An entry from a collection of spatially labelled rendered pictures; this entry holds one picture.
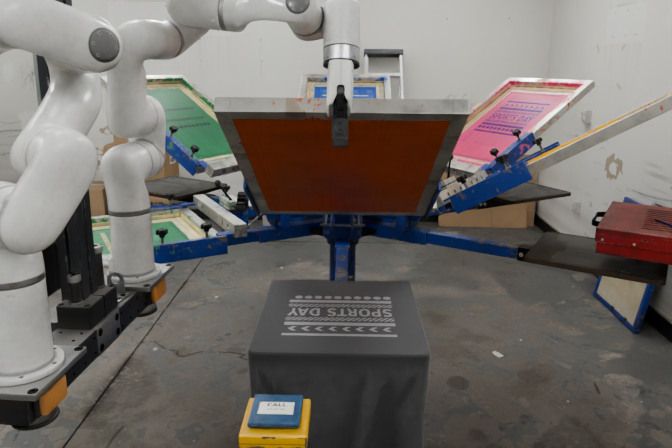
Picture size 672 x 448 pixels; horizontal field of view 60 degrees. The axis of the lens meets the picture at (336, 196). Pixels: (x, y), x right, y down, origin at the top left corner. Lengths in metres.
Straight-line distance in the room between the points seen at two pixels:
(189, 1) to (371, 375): 0.95
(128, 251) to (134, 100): 0.35
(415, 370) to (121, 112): 0.91
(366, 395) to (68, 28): 1.05
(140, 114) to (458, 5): 4.92
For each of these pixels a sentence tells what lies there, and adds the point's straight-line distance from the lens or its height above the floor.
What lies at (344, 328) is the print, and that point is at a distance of 1.58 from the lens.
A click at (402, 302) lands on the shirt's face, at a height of 0.95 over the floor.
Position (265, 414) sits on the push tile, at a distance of 1.21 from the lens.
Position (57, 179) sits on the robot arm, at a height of 1.47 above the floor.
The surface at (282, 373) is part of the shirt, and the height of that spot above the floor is 0.89.
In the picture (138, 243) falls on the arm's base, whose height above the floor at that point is 1.23.
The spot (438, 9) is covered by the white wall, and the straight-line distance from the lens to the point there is 6.01.
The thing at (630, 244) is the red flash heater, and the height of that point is 1.06.
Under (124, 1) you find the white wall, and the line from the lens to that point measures 6.34.
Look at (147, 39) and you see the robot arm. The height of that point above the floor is 1.68.
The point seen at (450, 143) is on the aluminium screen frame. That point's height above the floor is 1.44.
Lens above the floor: 1.64
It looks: 13 degrees down
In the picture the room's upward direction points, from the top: straight up
